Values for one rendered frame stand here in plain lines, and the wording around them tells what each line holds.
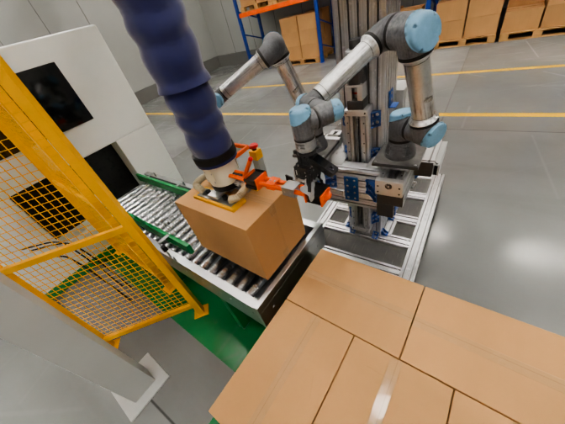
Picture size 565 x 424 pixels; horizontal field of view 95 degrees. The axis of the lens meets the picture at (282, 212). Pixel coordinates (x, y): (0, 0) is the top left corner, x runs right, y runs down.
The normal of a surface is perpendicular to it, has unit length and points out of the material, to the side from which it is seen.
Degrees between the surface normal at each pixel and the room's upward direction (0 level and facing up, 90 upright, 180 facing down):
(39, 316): 90
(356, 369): 0
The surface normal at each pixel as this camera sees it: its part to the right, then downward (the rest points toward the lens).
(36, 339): 0.79, 0.24
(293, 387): -0.22, -0.74
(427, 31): 0.34, 0.43
